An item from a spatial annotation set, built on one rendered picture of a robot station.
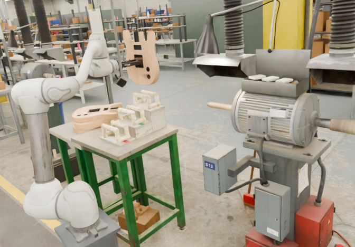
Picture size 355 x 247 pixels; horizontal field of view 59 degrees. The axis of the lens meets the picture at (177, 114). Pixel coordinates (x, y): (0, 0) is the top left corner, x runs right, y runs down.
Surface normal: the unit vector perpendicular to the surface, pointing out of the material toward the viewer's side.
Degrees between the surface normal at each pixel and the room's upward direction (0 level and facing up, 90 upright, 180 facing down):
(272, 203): 90
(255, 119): 90
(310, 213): 0
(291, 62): 90
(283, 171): 90
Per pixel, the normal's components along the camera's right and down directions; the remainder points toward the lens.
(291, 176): -0.68, 0.29
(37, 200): -0.18, 0.07
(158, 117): 0.71, 0.16
